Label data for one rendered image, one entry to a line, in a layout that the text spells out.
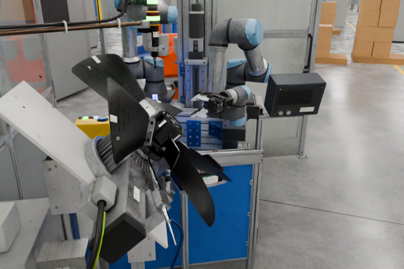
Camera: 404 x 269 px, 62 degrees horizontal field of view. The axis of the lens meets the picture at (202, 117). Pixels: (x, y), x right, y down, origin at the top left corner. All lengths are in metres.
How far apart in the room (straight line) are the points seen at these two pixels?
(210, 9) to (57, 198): 1.39
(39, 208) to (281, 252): 1.60
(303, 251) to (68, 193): 1.75
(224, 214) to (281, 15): 1.92
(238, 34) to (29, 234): 1.15
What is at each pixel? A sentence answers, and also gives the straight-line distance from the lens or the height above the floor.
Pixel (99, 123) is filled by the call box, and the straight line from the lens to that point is 1.60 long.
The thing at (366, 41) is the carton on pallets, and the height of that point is 0.50.
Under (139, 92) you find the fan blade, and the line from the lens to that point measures 1.19.
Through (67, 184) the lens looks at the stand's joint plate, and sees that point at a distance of 1.17.
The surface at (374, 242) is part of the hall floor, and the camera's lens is 2.77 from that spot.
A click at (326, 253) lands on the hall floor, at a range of 2.55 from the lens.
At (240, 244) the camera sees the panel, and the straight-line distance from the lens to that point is 2.13.
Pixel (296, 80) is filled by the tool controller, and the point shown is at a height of 1.24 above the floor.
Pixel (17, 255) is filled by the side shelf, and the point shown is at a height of 0.86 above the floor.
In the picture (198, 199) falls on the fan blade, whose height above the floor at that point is 1.04.
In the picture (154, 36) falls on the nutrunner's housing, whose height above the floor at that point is 1.50.
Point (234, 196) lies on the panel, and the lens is 1.91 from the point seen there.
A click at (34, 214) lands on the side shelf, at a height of 0.86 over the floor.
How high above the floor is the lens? 1.64
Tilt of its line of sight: 21 degrees down
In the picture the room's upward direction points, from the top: straight up
